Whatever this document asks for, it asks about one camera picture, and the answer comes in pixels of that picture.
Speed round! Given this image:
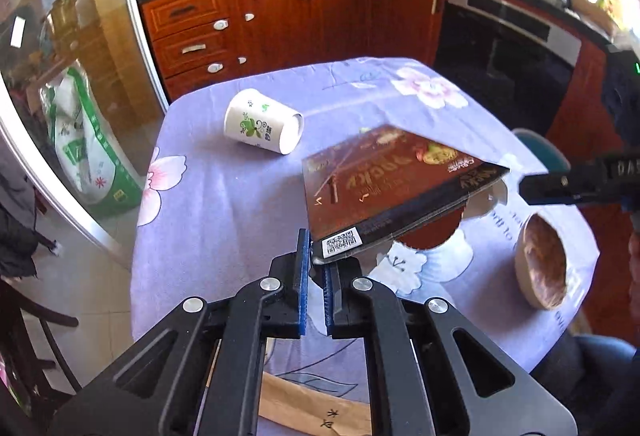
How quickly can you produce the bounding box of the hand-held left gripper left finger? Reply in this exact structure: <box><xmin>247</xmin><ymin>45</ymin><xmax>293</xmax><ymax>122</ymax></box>
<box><xmin>47</xmin><ymin>228</ymin><xmax>313</xmax><ymax>436</ymax></box>

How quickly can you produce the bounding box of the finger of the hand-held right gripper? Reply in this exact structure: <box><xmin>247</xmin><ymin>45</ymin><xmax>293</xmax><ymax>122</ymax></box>
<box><xmin>518</xmin><ymin>161</ymin><xmax>608</xmax><ymax>207</ymax></box>

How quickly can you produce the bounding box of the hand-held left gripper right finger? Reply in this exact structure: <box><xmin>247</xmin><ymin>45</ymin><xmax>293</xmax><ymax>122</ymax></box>
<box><xmin>322</xmin><ymin>261</ymin><xmax>578</xmax><ymax>436</ymax></box>

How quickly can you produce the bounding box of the brown snack box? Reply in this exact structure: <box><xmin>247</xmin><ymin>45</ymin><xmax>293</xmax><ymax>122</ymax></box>
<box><xmin>301</xmin><ymin>123</ymin><xmax>512</xmax><ymax>261</ymax></box>

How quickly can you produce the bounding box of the teal round stool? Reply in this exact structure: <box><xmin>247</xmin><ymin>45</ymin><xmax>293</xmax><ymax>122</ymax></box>
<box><xmin>511</xmin><ymin>128</ymin><xmax>571</xmax><ymax>177</ymax></box>

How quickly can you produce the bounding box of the wooden bowl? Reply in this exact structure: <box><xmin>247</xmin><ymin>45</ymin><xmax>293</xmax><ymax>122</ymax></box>
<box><xmin>515</xmin><ymin>212</ymin><xmax>569</xmax><ymax>311</ymax></box>

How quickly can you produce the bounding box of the purple floral tablecloth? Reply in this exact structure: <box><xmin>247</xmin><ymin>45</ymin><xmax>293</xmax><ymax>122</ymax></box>
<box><xmin>131</xmin><ymin>57</ymin><xmax>601</xmax><ymax>436</ymax></box>

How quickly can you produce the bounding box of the brown paper bag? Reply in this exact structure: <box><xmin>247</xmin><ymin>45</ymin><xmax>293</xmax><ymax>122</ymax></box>
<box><xmin>260</xmin><ymin>371</ymin><xmax>373</xmax><ymax>436</ymax></box>

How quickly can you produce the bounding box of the black built-in oven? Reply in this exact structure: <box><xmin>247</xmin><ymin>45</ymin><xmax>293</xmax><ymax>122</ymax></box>
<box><xmin>432</xmin><ymin>0</ymin><xmax>583</xmax><ymax>137</ymax></box>

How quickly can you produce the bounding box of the white paper cup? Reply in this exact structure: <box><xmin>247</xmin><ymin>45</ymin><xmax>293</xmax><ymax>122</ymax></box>
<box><xmin>223</xmin><ymin>88</ymin><xmax>305</xmax><ymax>155</ymax></box>

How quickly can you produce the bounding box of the person's leg in jeans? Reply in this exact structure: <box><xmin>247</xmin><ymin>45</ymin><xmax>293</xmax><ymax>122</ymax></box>
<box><xmin>530</xmin><ymin>335</ymin><xmax>640</xmax><ymax>436</ymax></box>

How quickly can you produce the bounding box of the green and white sack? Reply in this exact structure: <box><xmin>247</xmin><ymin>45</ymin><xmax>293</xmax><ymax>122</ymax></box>
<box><xmin>42</xmin><ymin>66</ymin><xmax>143</xmax><ymax>218</ymax></box>

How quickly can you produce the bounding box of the dark wooden chair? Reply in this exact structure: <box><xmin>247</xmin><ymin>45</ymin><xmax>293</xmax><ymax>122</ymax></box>
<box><xmin>0</xmin><ymin>276</ymin><xmax>83</xmax><ymax>417</ymax></box>

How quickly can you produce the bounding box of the dark jacket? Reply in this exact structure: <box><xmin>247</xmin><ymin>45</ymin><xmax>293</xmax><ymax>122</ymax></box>
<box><xmin>0</xmin><ymin>151</ymin><xmax>61</xmax><ymax>279</ymax></box>

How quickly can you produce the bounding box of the glass sliding door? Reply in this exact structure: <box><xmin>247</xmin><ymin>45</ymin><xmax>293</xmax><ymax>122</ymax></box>
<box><xmin>0</xmin><ymin>0</ymin><xmax>168</xmax><ymax>271</ymax></box>

